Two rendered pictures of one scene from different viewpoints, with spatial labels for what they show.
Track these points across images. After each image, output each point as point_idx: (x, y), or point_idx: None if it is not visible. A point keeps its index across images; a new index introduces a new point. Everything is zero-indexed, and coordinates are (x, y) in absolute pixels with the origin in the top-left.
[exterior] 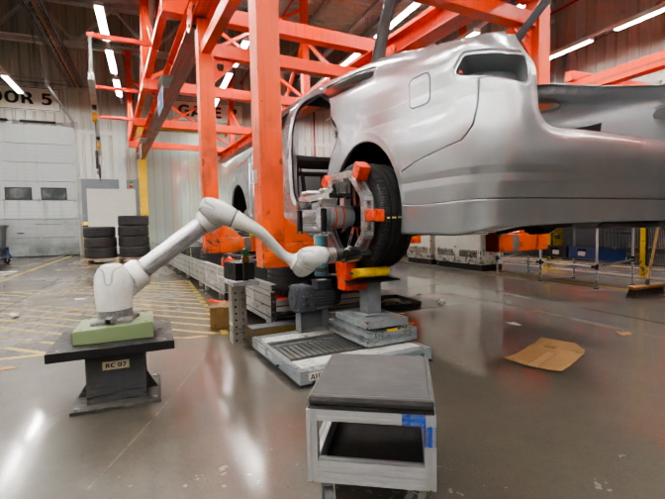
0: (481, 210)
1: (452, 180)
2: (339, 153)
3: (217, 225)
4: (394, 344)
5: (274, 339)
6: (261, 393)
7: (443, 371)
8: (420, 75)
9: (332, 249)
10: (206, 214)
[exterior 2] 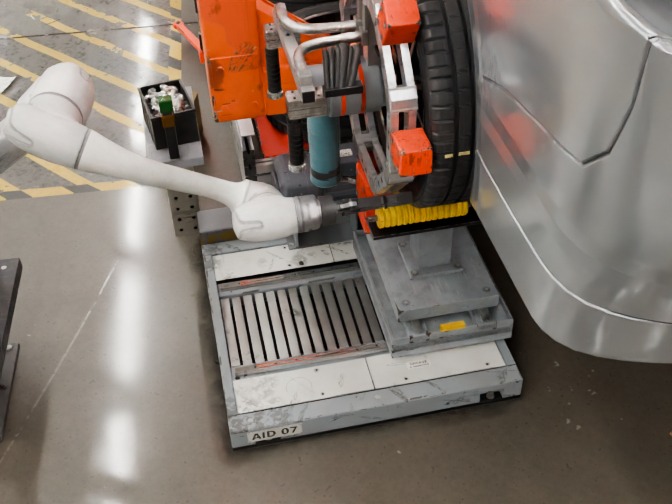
0: (595, 325)
1: (551, 227)
2: None
3: None
4: None
5: (238, 265)
6: (163, 453)
7: (520, 451)
8: None
9: (311, 208)
10: (20, 148)
